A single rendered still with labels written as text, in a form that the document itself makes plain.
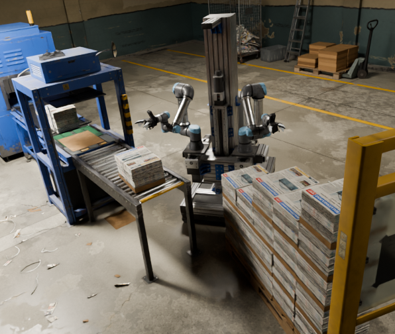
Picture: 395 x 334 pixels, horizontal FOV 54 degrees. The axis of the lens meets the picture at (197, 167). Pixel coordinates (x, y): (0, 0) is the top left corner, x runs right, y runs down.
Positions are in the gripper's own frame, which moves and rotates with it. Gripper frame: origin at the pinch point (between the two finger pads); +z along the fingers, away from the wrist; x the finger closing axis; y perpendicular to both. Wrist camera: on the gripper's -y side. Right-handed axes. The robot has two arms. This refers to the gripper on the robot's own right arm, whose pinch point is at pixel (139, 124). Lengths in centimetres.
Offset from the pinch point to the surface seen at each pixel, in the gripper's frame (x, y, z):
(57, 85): 92, -18, 21
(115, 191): -15, 43, 43
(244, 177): -95, 28, -33
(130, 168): -29.1, 16.8, 35.4
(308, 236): -183, -4, 30
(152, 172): -37.4, 24.3, 20.2
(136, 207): -49, 39, 49
